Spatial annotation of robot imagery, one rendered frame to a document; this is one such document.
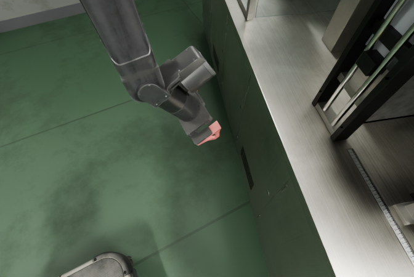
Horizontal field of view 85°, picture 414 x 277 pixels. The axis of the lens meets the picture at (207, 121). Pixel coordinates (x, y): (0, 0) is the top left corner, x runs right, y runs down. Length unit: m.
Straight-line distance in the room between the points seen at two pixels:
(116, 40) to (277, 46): 0.85
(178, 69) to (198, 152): 1.34
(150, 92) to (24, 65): 2.58
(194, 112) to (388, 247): 0.58
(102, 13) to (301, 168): 0.63
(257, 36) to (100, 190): 1.38
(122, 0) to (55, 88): 2.22
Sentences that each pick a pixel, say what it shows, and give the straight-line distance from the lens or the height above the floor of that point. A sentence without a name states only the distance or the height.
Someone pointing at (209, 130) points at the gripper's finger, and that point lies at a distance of 0.48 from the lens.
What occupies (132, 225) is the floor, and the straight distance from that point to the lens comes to 1.61.
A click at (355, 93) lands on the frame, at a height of 1.07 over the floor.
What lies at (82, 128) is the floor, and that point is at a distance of 2.06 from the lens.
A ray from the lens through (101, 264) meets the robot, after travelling 1.38.
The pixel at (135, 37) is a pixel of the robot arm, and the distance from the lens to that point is 0.32.
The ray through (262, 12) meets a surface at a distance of 1.23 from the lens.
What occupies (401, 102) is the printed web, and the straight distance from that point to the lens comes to 0.91.
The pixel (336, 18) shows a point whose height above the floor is 1.02.
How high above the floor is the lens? 1.53
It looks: 56 degrees down
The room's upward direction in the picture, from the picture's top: straight up
